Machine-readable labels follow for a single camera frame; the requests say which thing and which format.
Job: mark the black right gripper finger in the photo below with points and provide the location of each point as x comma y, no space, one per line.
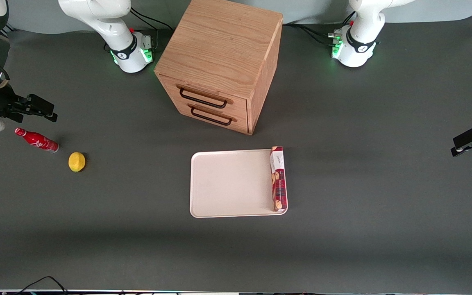
50,117
39,104

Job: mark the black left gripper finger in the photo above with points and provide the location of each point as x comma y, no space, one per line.
467,137
461,152

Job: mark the red coke bottle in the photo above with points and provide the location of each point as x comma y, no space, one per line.
39,141

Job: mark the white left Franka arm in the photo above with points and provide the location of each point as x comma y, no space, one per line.
357,45

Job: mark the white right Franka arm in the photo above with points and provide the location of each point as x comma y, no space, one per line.
126,46

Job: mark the beige plastic tray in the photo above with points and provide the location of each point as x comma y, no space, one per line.
232,184

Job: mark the yellow lemon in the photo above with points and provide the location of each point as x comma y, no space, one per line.
76,162

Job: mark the red cookie box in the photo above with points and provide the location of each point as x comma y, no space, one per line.
278,180

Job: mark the wooden drawer cabinet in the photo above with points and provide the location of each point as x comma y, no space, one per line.
223,53

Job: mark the aluminium frame rail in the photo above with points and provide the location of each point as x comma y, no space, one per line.
10,28

